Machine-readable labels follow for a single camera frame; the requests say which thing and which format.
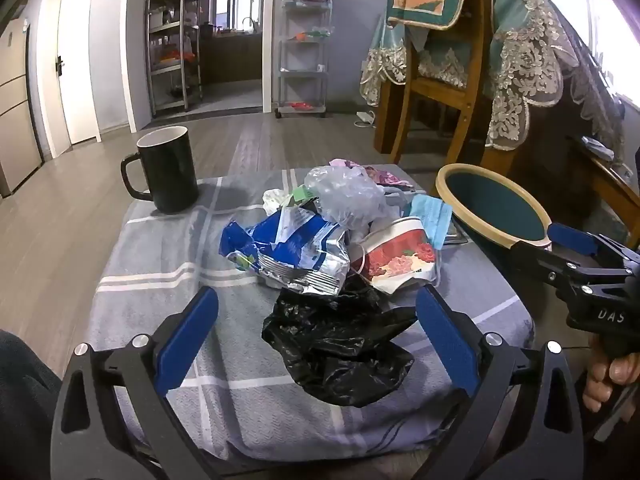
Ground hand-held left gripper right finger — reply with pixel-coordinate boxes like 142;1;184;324
415;285;586;480

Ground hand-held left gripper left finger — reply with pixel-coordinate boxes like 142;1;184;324
50;286;221;480

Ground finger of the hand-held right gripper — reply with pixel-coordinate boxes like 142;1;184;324
510;241;628;292
547;223;640;272

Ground green bin with beige rim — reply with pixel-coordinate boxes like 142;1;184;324
435;162;553;251

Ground floral paper cup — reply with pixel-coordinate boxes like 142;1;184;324
357;217;443;295

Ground black plastic bag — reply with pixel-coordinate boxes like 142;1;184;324
261;277;418;408

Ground blue face mask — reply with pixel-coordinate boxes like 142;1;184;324
402;194;453;251

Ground blue foil snack wrapper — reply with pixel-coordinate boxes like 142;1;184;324
220;205;351;297

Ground white tissue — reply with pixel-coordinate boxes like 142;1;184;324
262;189;292;218

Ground clear plastic bag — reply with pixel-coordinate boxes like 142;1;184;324
304;164;396;233

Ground person's right hand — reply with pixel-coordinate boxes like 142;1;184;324
582;334;640;411

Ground grey plaid blanket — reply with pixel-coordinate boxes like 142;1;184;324
82;164;536;466

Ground plastic wrapped package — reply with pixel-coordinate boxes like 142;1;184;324
580;136;616;161

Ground person's dark trouser leg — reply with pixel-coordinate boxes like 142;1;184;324
0;330;63;480

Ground table with lace cloth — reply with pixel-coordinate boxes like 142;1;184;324
360;0;626;153

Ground black mug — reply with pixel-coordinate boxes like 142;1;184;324
120;126;201;215

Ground wooden chair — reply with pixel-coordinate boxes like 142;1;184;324
387;0;518;173

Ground grey refrigerator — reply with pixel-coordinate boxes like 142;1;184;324
0;17;46;198

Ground kitchen counter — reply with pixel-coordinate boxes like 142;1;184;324
200;22;263;86

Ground white trolley cart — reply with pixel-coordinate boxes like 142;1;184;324
275;0;334;120

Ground metal shelf rack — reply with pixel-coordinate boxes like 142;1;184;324
145;0;203;113

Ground white door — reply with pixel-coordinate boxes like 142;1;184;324
55;0;103;146

